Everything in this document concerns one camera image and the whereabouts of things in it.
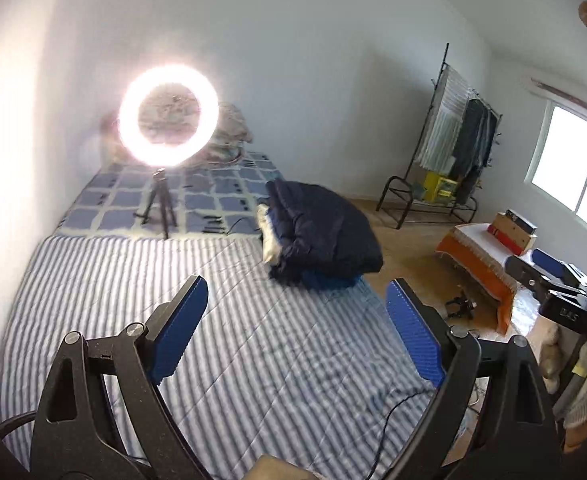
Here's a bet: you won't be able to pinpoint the low table with orange cloth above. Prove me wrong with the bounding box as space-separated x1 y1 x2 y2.
436 222 521 336

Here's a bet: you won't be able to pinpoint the blue and white jacket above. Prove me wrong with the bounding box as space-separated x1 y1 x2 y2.
256 203 369 293

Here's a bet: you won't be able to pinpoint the blue checked bed sheet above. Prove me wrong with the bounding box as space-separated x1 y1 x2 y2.
56 151 280 241

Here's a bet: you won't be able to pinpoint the striped hanging cloth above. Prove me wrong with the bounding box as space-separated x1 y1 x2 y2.
416 67 471 176

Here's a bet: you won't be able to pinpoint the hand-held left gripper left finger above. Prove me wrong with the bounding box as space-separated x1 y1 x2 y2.
30 276 209 480

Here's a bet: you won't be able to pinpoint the clear plastic sheet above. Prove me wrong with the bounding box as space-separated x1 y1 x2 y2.
511 282 547 338

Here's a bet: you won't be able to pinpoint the dark hanging clothes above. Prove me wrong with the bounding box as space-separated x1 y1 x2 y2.
451 97 499 206

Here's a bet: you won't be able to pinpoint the stack of boxes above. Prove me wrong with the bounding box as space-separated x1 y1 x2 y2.
491 212 539 256

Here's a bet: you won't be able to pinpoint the black tripod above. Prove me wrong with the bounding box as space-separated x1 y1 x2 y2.
133 166 179 241

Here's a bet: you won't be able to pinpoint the cream bag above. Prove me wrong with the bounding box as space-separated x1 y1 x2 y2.
542 324 563 393

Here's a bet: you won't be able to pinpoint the window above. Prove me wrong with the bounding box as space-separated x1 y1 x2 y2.
523 101 587 237

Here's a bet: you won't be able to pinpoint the person's tan clothing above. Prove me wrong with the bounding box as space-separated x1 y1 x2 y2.
253 454 319 480

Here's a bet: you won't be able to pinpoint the black device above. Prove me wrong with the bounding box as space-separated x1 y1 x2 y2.
446 287 477 318

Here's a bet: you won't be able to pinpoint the blue striped blanket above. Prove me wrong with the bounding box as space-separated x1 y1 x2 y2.
0 232 474 480

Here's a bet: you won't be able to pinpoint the dark flat box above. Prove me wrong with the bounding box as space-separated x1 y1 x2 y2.
504 208 538 233

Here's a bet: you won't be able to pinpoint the wooden curtain rail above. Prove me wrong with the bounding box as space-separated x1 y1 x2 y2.
531 77 587 125

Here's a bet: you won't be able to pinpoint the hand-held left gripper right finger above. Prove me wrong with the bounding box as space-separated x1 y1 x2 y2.
368 279 561 480

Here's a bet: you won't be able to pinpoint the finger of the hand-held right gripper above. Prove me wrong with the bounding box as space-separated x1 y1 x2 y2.
505 255 581 306
531 248 587 288

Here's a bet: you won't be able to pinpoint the navy puffer jacket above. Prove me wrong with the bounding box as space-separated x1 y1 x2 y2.
264 179 385 288

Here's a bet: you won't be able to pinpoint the black cable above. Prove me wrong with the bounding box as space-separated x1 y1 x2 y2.
200 215 261 236
366 389 441 480

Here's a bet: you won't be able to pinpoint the red box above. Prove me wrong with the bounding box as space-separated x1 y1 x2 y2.
488 227 529 256

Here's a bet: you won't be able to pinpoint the black clothes rack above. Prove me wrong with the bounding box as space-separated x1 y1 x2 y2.
376 42 504 231

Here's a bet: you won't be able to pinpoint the yellow box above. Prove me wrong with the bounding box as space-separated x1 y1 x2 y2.
421 172 459 204

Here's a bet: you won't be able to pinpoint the black curved bar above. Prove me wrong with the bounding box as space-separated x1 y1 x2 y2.
0 409 39 443

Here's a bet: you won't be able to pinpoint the ring light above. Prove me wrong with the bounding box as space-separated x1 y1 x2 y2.
117 64 220 167

